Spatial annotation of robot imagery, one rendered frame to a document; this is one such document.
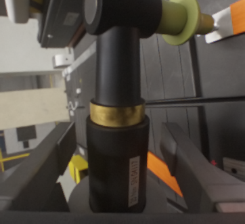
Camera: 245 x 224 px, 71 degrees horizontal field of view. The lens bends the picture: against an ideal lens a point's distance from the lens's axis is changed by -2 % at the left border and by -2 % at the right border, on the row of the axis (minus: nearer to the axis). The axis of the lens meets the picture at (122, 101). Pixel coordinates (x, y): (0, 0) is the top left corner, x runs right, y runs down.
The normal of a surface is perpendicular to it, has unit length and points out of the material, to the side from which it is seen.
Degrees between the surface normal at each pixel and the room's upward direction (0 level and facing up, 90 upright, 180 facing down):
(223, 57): 0
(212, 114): 0
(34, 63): 90
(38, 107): 90
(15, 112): 90
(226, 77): 0
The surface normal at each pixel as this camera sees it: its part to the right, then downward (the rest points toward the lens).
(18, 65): 0.48, -0.04
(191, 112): -0.86, 0.12
